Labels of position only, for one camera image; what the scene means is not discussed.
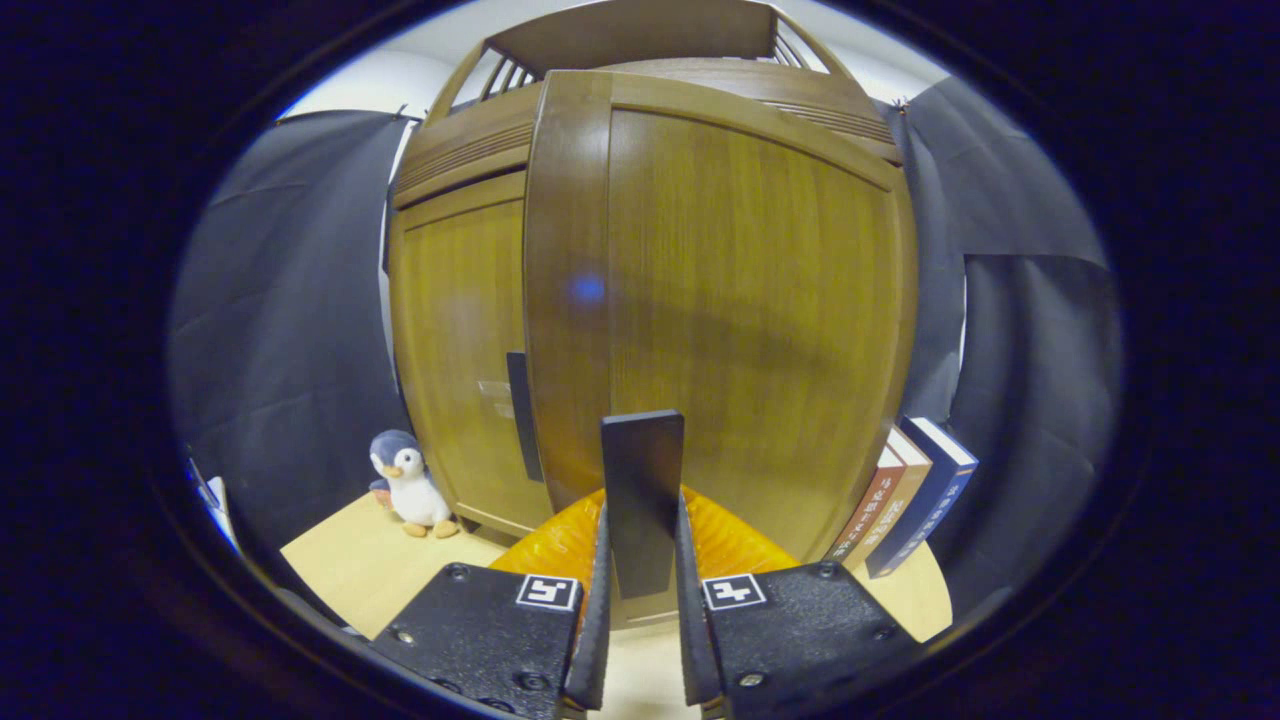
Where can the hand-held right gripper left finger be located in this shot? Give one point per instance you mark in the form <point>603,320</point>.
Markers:
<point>592,640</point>

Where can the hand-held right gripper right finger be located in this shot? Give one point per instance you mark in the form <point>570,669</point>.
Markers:
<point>695,640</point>

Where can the wooden shoe cabinet door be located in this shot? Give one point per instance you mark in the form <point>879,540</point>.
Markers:
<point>450,330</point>
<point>740,300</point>

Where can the wooden double-door shoe cabinet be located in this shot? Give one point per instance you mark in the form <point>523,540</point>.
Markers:
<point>480,140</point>

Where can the brown book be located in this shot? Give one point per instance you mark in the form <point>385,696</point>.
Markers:
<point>870,510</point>

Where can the penguin plush toy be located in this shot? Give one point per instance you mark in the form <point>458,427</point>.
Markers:
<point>415,495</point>

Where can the blue book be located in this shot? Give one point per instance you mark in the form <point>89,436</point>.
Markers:
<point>930,500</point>

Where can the black backdrop cloth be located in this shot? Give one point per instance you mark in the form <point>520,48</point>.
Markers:
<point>280,330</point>

